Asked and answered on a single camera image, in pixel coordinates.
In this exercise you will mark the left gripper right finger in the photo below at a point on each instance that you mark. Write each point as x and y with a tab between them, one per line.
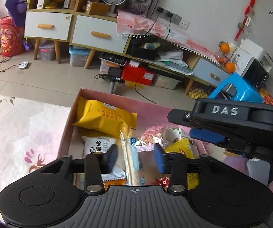
174	164

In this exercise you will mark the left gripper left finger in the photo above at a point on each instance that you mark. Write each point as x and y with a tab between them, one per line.
96	164

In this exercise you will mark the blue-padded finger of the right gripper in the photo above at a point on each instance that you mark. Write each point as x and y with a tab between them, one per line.
206	136

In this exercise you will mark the pink clear candy packet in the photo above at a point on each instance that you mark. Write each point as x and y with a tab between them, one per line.
155	135

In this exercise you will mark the long beige biscuit stick pack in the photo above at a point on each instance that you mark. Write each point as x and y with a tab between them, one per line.
133	158

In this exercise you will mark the pink cardboard snack box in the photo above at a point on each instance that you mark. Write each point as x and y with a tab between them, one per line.
147	115

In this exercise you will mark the large yellow snack bag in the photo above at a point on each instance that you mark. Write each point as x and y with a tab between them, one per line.
104	118

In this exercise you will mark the yellow snack packet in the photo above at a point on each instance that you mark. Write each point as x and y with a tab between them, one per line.
182	146

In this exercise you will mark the white snack packet black print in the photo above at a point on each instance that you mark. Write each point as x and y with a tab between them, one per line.
99	144

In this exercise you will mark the small red snack packet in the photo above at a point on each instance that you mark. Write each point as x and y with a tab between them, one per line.
164	182

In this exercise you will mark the blue plastic stool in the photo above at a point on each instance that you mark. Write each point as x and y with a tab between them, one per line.
245	92

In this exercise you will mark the black microwave oven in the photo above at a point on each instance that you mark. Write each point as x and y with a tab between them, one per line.
255	74

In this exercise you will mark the orange fruit lower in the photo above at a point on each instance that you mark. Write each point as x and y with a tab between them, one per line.
230	67

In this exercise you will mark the orange fruit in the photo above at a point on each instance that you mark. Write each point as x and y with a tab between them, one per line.
230	67
224	47

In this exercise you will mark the white floral table cloth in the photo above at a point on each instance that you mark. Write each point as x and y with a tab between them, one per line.
30	135

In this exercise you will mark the orange fruit upper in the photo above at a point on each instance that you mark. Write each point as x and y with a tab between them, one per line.
224	47

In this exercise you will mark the red cardboard box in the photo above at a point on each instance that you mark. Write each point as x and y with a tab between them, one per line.
137	75

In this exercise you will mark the low wooden tv cabinet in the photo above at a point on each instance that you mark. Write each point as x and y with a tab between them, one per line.
175	59

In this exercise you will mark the clear storage bin blue lid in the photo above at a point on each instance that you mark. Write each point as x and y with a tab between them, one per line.
78	55

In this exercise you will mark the clear storage bin left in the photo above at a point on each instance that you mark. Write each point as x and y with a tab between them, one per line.
47	52

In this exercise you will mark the pink floral cloth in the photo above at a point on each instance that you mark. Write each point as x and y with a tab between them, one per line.
129	24

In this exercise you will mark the red printed bucket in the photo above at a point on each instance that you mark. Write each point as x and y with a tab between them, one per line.
12	37

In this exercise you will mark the wooden shelf cabinet with drawers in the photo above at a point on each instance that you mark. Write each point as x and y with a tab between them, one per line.
75	26

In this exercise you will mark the purple plush toy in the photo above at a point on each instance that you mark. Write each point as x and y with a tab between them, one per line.
17	9

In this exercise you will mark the red hanging wall decoration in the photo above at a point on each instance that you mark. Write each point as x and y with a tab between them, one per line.
248	13

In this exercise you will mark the small white device with cable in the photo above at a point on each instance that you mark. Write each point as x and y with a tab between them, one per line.
22	66

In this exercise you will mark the wall power socket strip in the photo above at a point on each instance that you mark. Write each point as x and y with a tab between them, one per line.
174	18

